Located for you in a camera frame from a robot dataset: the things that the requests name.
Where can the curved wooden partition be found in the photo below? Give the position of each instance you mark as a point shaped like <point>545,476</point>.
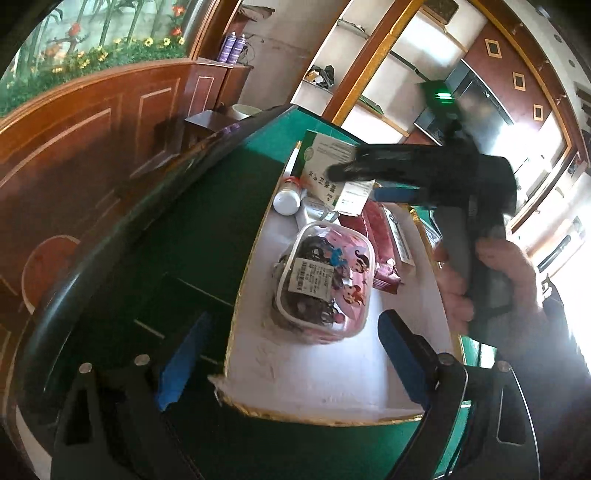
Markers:
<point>69,152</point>

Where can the black flat television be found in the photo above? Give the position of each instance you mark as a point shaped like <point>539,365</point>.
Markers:
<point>489,115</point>

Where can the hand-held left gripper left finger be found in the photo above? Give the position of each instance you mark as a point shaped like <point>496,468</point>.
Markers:
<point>182,369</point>

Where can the white cup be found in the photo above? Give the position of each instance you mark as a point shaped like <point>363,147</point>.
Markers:
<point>245,111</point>

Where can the person's right hand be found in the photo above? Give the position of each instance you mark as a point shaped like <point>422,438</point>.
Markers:
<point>517,277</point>

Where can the white power adapter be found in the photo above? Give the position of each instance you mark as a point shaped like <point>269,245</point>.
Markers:
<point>318,210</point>

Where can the black items on shelf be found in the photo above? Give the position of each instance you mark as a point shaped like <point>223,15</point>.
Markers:
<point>321,76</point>

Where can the white green medicine box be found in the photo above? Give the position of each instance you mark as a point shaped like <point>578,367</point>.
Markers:
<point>323,157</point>

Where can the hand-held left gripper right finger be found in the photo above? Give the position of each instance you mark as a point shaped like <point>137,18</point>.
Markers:
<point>399,350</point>

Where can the white wood-framed shelf unit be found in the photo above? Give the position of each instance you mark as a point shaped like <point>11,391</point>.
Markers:
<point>401,46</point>

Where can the flower mural glass partition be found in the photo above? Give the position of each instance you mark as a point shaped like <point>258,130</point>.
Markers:
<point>92,27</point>

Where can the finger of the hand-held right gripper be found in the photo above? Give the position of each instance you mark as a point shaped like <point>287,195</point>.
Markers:
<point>392,166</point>
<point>401,194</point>

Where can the person's right forearm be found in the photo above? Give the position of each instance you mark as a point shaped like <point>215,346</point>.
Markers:
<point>545,350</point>

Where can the white gold-edged tray box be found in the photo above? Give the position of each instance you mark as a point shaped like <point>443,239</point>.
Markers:
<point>300,369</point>

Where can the brown wooden side cabinet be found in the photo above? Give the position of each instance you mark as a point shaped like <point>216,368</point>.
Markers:
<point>217,87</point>

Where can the white bottle with red cap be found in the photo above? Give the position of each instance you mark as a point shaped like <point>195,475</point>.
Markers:
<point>287,201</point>

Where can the red packet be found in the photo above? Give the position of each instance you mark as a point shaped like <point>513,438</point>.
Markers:
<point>378,230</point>

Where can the long white cardboard package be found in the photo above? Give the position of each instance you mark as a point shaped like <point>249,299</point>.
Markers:
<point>399,237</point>

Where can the clear container with cartoon lid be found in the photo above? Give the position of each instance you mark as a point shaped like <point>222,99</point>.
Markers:
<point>323,277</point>

